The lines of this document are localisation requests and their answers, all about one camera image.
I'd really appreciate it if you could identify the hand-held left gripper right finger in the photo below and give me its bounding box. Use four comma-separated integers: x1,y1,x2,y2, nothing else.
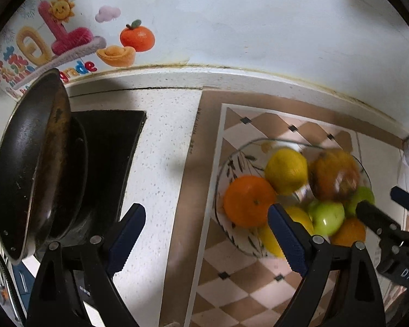
267,203,386,327

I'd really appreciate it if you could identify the black wok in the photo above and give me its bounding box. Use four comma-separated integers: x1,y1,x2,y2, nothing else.
0,68,89,263

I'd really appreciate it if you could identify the colourful wall sticker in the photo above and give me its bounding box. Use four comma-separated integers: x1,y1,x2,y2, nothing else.
0,0,157,101

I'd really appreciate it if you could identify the black gas stove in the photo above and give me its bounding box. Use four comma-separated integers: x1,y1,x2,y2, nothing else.
34,109,148,314

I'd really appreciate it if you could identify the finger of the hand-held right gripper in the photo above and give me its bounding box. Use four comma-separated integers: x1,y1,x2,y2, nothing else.
356,200,401,236
390,186,409,215

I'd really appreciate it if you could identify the checkered table mat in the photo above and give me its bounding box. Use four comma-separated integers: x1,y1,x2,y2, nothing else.
158,87,409,327

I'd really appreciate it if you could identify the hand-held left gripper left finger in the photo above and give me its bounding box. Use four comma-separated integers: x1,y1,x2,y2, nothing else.
25,203,146,327

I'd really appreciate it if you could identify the orange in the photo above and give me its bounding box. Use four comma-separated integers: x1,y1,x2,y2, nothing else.
224,175,277,228
330,217,367,246

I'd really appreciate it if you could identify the green apple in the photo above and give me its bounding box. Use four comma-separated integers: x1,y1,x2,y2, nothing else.
308,200,346,235
344,186,375,217

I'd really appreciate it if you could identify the blue cabinet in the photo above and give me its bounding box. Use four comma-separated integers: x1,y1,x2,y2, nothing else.
12,262,34,294

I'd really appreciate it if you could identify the dark red apple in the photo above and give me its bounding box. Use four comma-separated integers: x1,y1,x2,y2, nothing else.
308,149,361,201

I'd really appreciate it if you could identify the yellow citrus fruit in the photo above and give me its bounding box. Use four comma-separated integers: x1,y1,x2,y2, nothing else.
259,206,315,258
265,148,309,195

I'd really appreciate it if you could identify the floral ceramic plate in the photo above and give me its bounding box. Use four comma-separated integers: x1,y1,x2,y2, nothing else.
214,138,374,258

